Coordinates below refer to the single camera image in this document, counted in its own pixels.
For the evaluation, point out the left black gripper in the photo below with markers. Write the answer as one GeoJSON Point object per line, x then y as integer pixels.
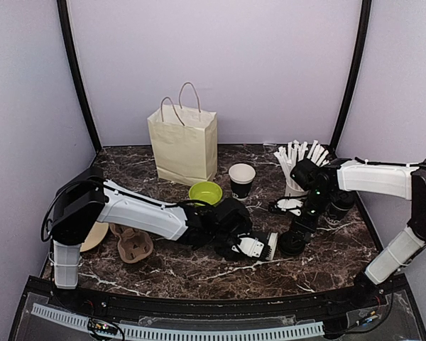
{"type": "Point", "coordinates": [233, 257]}

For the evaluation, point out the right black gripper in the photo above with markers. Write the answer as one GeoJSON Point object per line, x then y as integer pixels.
{"type": "Point", "coordinates": [311, 226]}

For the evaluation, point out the black plastic cup lid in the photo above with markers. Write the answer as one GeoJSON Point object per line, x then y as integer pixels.
{"type": "Point", "coordinates": [291, 247]}

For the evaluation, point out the black paper coffee cup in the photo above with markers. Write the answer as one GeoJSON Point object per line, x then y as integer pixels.
{"type": "Point", "coordinates": [335, 214]}

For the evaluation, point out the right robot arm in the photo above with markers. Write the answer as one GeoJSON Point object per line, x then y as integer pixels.
{"type": "Point", "coordinates": [394, 181]}

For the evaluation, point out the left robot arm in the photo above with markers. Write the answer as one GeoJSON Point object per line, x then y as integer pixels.
{"type": "Point", "coordinates": [90, 198]}

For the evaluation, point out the white paper cup holder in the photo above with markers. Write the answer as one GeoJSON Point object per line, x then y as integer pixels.
{"type": "Point", "coordinates": [292, 189]}

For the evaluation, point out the green bowl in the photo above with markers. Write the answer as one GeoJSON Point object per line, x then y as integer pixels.
{"type": "Point", "coordinates": [206, 191]}

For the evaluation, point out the white wrapped straws bundle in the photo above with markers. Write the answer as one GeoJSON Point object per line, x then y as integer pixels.
{"type": "Point", "coordinates": [294, 152]}

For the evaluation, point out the brown cardboard cup carrier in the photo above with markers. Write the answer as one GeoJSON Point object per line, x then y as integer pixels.
{"type": "Point", "coordinates": [133, 244]}

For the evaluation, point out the cream paper carry bag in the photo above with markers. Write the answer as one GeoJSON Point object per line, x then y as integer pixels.
{"type": "Point", "coordinates": [184, 142]}

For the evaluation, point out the beige round plate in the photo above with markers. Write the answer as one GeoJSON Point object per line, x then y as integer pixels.
{"type": "Point", "coordinates": [95, 236]}

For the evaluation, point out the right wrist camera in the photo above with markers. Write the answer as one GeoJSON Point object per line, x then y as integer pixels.
{"type": "Point", "coordinates": [285, 206]}

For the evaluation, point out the black front rail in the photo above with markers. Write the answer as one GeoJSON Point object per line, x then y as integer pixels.
{"type": "Point", "coordinates": [231, 286]}

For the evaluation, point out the grey slotted cable duct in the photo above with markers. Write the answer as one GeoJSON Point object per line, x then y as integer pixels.
{"type": "Point", "coordinates": [151, 328]}

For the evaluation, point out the right black frame post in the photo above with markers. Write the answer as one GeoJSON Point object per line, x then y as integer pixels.
{"type": "Point", "coordinates": [352, 78]}

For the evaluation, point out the black frame post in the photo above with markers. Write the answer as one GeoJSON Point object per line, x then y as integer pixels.
{"type": "Point", "coordinates": [352, 78]}
{"type": "Point", "coordinates": [65, 25]}

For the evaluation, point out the left black frame post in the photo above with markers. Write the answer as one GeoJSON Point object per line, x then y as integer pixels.
{"type": "Point", "coordinates": [65, 25]}

